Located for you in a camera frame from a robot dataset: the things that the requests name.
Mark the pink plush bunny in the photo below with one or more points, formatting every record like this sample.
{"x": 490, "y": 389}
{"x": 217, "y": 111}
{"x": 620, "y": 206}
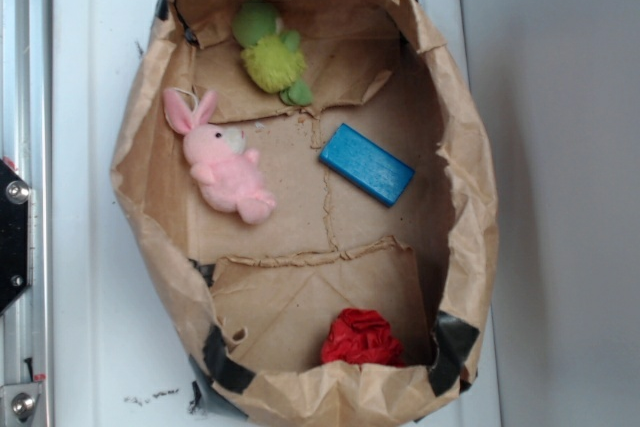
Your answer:
{"x": 225, "y": 170}

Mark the brown paper bag bin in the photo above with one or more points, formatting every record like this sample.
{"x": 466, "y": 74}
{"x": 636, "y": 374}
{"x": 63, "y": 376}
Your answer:
{"x": 253, "y": 305}

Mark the blue wooden block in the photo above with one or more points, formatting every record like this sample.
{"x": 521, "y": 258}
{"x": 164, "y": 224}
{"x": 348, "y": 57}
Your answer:
{"x": 366, "y": 165}

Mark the green plush turtle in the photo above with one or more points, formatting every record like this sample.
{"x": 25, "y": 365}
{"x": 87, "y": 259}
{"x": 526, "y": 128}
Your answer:
{"x": 271, "y": 54}

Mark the red crumpled plastic ball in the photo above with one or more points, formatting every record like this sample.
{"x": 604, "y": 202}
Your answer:
{"x": 360, "y": 336}

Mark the black mounting plate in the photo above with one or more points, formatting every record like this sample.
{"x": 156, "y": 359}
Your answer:
{"x": 15, "y": 241}

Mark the aluminium frame rail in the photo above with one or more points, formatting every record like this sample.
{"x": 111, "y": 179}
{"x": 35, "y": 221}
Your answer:
{"x": 26, "y": 62}

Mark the silver corner bracket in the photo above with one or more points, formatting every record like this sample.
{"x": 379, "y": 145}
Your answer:
{"x": 19, "y": 404}

